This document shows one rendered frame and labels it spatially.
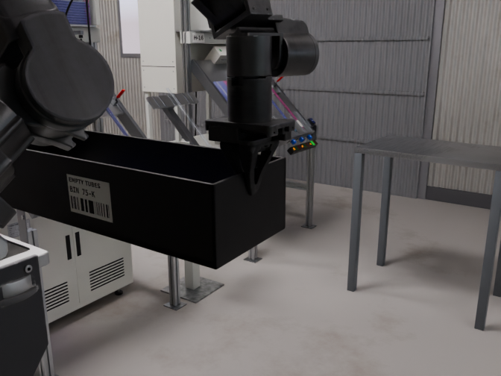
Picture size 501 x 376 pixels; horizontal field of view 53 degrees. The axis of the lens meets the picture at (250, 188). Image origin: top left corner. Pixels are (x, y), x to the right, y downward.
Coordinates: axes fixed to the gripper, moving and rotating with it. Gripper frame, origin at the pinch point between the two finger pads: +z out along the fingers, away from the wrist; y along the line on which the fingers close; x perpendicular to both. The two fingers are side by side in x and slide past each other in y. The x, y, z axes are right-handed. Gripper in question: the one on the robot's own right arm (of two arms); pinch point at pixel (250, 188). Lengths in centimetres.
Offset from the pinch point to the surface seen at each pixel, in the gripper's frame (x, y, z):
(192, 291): -132, 129, 109
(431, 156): -181, 22, 31
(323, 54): -379, 176, -11
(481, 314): -180, -7, 103
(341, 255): -225, 83, 111
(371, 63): -379, 129, -4
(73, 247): -80, 156, 71
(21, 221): -41, 127, 41
